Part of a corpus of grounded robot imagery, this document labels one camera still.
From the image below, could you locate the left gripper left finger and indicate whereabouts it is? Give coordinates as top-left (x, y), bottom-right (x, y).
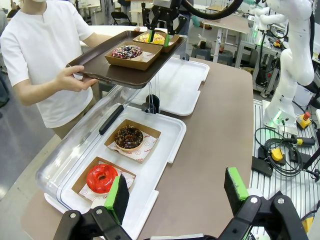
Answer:
top-left (53, 173), bottom-right (132, 240)

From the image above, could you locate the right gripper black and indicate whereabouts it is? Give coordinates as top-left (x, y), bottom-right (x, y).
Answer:
top-left (141, 2), bottom-right (187, 48)

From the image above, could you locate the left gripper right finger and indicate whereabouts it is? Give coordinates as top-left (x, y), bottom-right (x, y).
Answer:
top-left (218, 166), bottom-right (310, 240)

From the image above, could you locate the yellow glazed donut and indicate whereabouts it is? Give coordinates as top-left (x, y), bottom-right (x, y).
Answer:
top-left (138, 32), bottom-right (166, 45)

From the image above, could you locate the yellow frosted donut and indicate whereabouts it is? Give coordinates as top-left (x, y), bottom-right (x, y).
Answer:
top-left (132, 29), bottom-right (181, 54)

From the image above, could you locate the white printed paper liner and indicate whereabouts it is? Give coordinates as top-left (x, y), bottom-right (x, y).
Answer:
top-left (107, 132), bottom-right (158, 162)
top-left (79, 169), bottom-right (136, 203)
top-left (136, 49), bottom-right (157, 62)

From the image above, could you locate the chocolate sprinkled donut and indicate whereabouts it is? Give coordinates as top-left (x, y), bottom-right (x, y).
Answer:
top-left (104, 41), bottom-right (163, 71)

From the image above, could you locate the chocolate sprinkle donut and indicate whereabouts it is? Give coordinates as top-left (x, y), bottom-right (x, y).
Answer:
top-left (111, 44), bottom-right (144, 61)

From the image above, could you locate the dark brown serving tray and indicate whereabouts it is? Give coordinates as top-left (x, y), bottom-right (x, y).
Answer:
top-left (65, 30), bottom-right (188, 90)

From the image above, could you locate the person's right forearm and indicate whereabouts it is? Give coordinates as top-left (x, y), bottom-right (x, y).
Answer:
top-left (12, 72), bottom-right (60, 106)

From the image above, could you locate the red glazed donut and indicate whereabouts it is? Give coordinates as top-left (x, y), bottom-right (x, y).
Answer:
top-left (86, 164), bottom-right (119, 195)

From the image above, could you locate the brown cardboard donut box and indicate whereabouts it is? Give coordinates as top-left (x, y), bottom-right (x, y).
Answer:
top-left (103, 119), bottom-right (162, 165)
top-left (71, 156), bottom-right (137, 205)

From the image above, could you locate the chocolate nut donut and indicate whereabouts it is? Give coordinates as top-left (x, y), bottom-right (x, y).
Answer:
top-left (114, 126), bottom-right (144, 152)

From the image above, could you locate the person in white shirt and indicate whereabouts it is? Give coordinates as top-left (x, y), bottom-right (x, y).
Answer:
top-left (0, 0), bottom-right (101, 141)

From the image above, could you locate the person's right hand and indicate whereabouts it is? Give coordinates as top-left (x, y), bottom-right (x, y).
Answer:
top-left (53, 65), bottom-right (99, 93)

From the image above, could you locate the black flat box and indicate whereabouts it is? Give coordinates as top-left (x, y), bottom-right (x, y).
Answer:
top-left (289, 149), bottom-right (312, 163)
top-left (251, 156), bottom-right (273, 177)

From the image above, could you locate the black folding chair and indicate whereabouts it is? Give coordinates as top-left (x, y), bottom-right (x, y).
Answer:
top-left (111, 11), bottom-right (138, 27)

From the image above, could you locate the grey plastic stool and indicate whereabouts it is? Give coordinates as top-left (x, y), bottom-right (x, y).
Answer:
top-left (214, 51), bottom-right (236, 67)
top-left (191, 46), bottom-right (213, 61)

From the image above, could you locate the white plastic display tray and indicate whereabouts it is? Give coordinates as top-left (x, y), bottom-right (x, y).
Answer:
top-left (43, 105), bottom-right (188, 240)
top-left (129, 56), bottom-right (210, 117)

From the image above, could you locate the yellow pendant controller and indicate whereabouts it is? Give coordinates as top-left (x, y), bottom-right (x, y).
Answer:
top-left (271, 147), bottom-right (285, 162)

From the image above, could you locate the clear plastic dome lid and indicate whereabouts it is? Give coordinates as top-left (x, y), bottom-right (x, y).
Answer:
top-left (34, 83), bottom-right (161, 213)

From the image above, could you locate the brown topped workshop table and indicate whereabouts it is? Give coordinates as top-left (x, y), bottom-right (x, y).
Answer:
top-left (201, 14), bottom-right (251, 68)

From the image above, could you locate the red emergency stop button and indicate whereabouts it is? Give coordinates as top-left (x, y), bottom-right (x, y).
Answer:
top-left (296, 111), bottom-right (312, 130)

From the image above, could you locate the slotted aluminium base plate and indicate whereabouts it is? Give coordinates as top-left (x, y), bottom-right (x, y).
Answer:
top-left (249, 98), bottom-right (320, 226)

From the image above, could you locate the black coiled cable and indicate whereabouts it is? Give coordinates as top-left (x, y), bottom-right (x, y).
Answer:
top-left (254, 127), bottom-right (305, 180)

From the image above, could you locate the black cable hose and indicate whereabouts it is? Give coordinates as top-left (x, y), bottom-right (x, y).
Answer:
top-left (181, 0), bottom-right (245, 20)

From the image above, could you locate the yellow black handheld switch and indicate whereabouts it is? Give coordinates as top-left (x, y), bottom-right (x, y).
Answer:
top-left (291, 136), bottom-right (316, 147)

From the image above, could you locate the metal frame cart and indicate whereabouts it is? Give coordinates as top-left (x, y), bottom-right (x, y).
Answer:
top-left (234, 32), bottom-right (281, 93)

